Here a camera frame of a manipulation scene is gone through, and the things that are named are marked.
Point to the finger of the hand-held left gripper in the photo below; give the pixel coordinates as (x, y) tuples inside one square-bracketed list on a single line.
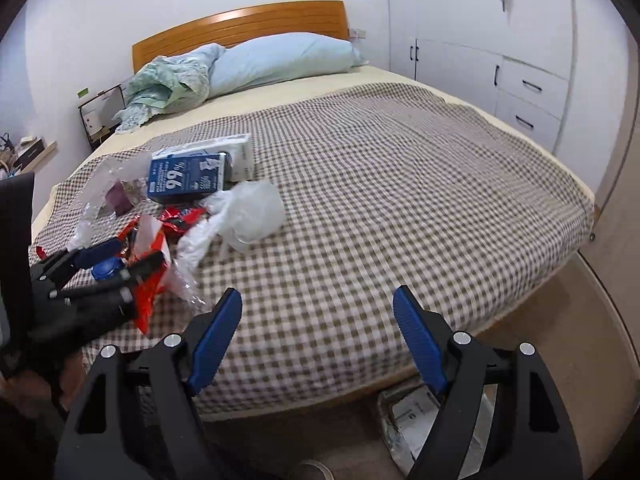
[(142, 267), (92, 256)]

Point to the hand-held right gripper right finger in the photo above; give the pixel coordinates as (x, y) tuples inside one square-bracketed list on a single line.
[(420, 340)]

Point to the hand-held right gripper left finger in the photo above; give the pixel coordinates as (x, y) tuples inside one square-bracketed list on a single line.
[(215, 345)]

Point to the blue plastic cap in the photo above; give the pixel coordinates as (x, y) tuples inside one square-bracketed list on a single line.
[(107, 270)]

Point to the red and white wrapper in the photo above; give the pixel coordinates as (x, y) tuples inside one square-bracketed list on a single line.
[(155, 242)]

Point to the clear crinkled wrapper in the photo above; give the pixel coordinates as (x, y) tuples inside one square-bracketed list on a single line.
[(192, 260)]

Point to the dark purple packet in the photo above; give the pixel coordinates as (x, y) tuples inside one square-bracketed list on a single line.
[(120, 200)]

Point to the small red wrapper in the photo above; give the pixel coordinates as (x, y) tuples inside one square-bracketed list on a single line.
[(182, 219)]

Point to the clear plastic packaging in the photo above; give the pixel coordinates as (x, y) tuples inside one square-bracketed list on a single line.
[(100, 180)]

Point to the white waste bin with liner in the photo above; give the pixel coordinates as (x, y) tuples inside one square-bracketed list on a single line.
[(410, 420)]

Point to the blue cardboard box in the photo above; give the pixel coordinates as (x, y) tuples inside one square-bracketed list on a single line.
[(185, 180)]

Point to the white plastic bag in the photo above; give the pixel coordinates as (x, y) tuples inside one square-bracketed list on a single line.
[(250, 215)]

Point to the white cardboard box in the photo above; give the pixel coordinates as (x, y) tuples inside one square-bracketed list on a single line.
[(240, 155)]

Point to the person's left hand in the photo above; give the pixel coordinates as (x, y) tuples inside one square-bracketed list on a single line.
[(30, 392)]

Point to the green floral blanket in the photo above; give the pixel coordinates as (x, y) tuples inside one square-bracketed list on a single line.
[(165, 85)]

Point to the light blue pillow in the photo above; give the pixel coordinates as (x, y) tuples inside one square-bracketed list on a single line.
[(285, 60)]

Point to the white wardrobe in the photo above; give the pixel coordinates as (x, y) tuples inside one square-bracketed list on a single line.
[(450, 10)]

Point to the wooden wall shelf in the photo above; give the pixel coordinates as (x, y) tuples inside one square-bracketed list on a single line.
[(45, 152)]

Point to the white wall socket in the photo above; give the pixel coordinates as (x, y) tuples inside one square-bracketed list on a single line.
[(357, 34)]

